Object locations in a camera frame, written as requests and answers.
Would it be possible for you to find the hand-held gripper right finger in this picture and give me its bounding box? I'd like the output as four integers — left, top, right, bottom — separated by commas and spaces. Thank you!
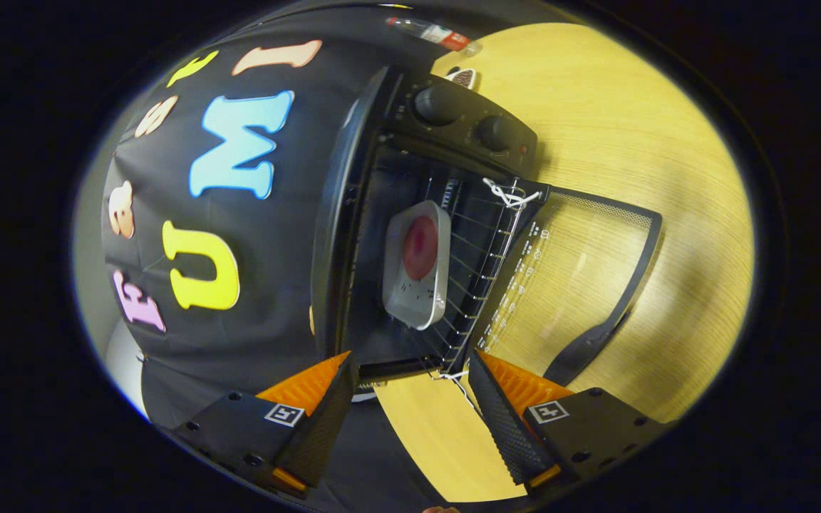
468, 349, 668, 497

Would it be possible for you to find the red label plastic water bottle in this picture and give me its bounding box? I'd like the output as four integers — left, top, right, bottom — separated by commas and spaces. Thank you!
386, 17, 482, 56

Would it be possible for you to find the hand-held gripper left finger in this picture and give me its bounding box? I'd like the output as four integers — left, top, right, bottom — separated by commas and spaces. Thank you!
168, 351, 359, 497

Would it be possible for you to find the black toaster oven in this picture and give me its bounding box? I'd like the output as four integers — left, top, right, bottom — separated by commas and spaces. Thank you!
311, 66, 664, 389

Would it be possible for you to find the pink ham slice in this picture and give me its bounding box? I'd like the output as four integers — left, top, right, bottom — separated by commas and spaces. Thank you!
402, 216, 440, 281

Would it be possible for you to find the white rectangular food tray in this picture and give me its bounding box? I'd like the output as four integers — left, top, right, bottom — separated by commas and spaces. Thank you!
382, 201, 452, 331

